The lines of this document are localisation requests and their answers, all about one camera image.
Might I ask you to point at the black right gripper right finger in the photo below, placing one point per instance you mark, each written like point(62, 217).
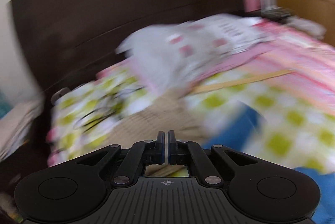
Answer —
point(171, 147)

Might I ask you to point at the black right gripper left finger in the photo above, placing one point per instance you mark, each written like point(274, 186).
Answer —
point(160, 148)

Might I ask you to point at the blue striped knit sweater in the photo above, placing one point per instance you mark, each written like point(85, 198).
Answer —
point(237, 133)

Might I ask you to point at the beige brown patterned sweater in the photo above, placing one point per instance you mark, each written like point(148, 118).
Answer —
point(167, 112)

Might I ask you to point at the white pink printed pillow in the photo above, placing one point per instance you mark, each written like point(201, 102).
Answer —
point(173, 55)

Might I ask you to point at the green white checkered bedsheet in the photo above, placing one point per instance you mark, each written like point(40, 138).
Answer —
point(288, 130)

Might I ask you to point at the dark brown headboard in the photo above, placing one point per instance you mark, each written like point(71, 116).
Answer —
point(66, 42)

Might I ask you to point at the pink striped quilt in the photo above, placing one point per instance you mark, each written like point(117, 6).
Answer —
point(310, 61)

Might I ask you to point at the pink plastic box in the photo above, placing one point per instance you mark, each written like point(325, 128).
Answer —
point(252, 5)

